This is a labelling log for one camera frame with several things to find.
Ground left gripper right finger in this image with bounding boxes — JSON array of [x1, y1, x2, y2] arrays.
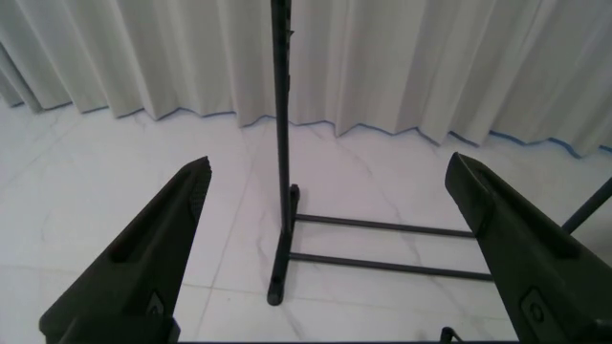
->
[[445, 151, 612, 344]]

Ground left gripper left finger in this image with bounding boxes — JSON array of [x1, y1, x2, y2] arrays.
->
[[38, 156, 213, 344]]

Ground black clothes rack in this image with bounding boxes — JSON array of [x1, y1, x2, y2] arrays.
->
[[266, 0, 612, 307]]

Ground white curtain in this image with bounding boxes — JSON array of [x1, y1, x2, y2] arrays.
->
[[0, 0, 612, 160]]

